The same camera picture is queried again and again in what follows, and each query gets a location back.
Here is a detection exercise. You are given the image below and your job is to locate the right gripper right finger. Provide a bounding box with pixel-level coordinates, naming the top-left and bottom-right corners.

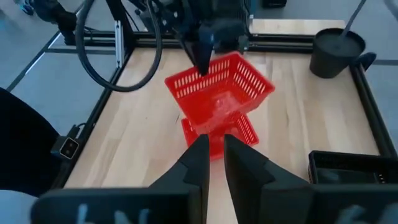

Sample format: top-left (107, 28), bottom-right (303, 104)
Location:
top-left (223, 134), bottom-right (398, 224)

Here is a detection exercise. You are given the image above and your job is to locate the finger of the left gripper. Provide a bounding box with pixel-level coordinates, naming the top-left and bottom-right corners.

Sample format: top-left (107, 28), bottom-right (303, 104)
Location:
top-left (183, 39), bottom-right (200, 68)
top-left (197, 26), bottom-right (215, 77)

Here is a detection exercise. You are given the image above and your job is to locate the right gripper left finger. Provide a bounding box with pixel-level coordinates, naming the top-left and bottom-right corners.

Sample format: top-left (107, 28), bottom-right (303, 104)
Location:
top-left (30, 134), bottom-right (211, 224)

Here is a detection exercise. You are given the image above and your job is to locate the red slotted plastic basket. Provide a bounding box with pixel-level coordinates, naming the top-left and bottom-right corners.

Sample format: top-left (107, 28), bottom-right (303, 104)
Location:
top-left (180, 111), bottom-right (260, 162)
top-left (164, 51), bottom-right (276, 135)

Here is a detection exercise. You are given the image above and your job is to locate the black slotted plastic basket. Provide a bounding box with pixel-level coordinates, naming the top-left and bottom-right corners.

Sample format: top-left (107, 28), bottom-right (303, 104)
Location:
top-left (307, 150), bottom-right (398, 186)

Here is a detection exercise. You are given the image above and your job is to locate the black box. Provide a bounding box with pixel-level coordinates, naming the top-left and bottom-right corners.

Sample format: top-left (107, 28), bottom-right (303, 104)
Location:
top-left (262, 0), bottom-right (287, 9)

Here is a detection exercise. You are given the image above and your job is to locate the black plant pot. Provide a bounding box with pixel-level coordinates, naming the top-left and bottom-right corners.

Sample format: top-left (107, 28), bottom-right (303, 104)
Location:
top-left (309, 27), bottom-right (367, 80)

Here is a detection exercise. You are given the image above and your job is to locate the dark chair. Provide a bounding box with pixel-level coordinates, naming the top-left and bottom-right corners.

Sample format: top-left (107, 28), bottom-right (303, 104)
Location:
top-left (0, 87), bottom-right (62, 197)

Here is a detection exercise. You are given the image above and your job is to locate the black aluminium table frame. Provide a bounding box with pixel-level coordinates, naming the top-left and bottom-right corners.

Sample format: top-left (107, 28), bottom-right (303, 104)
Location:
top-left (51, 29), bottom-right (398, 189)

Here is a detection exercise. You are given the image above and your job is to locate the silver metal bracket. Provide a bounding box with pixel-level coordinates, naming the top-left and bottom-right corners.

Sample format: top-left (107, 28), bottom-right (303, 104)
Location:
top-left (114, 19), bottom-right (125, 68)

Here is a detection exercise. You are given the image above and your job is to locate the small table-level camera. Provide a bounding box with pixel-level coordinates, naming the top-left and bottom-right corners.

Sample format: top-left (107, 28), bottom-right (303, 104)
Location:
top-left (58, 136), bottom-right (80, 161)

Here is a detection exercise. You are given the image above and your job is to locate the thick black cable loop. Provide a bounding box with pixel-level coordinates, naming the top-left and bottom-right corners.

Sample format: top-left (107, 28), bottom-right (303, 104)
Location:
top-left (75, 0), bottom-right (164, 93)

